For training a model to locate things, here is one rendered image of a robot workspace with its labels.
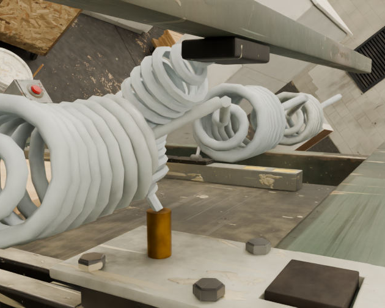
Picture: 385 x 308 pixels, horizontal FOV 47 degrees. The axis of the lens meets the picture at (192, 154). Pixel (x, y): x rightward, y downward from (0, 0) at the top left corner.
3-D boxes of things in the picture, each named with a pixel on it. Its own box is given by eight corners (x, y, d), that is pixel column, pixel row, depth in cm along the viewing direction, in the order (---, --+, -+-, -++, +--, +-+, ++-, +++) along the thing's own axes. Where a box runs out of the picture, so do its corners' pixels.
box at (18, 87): (16, 106, 178) (40, 78, 170) (30, 131, 176) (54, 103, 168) (-10, 107, 168) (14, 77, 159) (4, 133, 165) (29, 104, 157)
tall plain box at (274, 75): (178, 106, 462) (314, -17, 382) (204, 153, 443) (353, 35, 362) (118, 95, 388) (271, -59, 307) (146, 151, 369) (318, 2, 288)
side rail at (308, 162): (71, 165, 167) (69, 136, 166) (383, 197, 115) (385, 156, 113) (59, 167, 162) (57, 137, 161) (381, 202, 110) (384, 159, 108)
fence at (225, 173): (15, 158, 145) (14, 146, 144) (302, 187, 100) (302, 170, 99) (2, 160, 141) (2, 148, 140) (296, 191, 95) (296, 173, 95)
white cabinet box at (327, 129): (271, 127, 643) (311, 97, 610) (291, 161, 624) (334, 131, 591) (257, 125, 605) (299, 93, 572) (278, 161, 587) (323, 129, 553)
